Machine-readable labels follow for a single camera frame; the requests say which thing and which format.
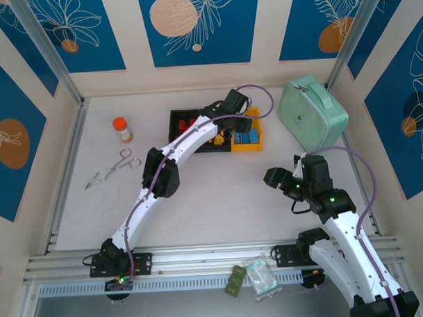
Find aluminium frame post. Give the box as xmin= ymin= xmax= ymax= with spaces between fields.
xmin=322 ymin=0 xmax=390 ymax=91
xmin=7 ymin=0 xmax=89 ymax=111

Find yellow plastic bin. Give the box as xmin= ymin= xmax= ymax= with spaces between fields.
xmin=229 ymin=106 xmax=265 ymax=154

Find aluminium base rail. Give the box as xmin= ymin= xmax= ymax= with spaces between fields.
xmin=22 ymin=236 xmax=406 ymax=286

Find orange-lidded spice bottle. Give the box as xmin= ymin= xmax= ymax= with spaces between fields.
xmin=111 ymin=116 xmax=135 ymax=145

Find mint green zip case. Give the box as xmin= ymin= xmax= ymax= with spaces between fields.
xmin=276 ymin=72 xmax=350 ymax=158

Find clear zip bag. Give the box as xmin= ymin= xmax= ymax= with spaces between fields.
xmin=242 ymin=255 xmax=284 ymax=302

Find metal scissor tongs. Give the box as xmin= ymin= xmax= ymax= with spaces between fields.
xmin=84 ymin=148 xmax=143 ymax=190

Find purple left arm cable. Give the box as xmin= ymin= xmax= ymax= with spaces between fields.
xmin=103 ymin=83 xmax=281 ymax=291

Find green toy brick off-table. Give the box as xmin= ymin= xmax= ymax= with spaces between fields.
xmin=223 ymin=263 xmax=248 ymax=298

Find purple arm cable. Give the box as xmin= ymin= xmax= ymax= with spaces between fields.
xmin=103 ymin=83 xmax=281 ymax=291
xmin=303 ymin=143 xmax=404 ymax=317

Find black two-compartment bin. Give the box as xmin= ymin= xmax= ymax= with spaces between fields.
xmin=167 ymin=107 xmax=233 ymax=156

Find aluminium side rail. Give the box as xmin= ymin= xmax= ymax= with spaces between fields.
xmin=37 ymin=98 xmax=96 ymax=256
xmin=329 ymin=85 xmax=384 ymax=238

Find thin black loop cable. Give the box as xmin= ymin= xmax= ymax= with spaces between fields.
xmin=290 ymin=199 xmax=311 ymax=216

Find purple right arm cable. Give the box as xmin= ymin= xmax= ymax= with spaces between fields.
xmin=303 ymin=143 xmax=404 ymax=317

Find grey slotted cable duct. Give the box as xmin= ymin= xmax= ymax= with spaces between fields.
xmin=38 ymin=270 xmax=304 ymax=298

